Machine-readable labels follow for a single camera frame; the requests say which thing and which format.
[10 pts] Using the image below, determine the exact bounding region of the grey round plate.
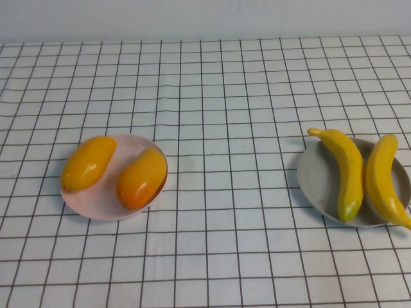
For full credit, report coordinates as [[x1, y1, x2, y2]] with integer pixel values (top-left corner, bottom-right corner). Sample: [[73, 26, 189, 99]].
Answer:
[[297, 137, 411, 228]]

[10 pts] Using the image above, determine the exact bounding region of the orange-tinted mango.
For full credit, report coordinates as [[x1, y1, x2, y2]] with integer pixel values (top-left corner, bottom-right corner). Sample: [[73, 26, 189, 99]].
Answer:
[[115, 147, 168, 210]]

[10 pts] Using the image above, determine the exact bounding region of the pink round plate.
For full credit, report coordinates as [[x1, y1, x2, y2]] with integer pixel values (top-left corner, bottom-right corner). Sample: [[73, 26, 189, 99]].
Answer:
[[60, 133, 169, 221]]

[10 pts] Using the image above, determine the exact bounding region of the yellow mango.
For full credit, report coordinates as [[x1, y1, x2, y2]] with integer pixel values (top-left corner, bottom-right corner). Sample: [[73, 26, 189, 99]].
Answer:
[[60, 135, 117, 193]]

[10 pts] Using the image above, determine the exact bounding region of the white black-grid tablecloth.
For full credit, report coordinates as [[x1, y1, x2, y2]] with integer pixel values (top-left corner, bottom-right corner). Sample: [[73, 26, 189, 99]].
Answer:
[[0, 34, 411, 308]]

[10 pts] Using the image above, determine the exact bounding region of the yellow banana with green tip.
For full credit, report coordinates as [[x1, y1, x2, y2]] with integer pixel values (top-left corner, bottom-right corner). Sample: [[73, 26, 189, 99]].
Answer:
[[307, 127, 365, 223]]

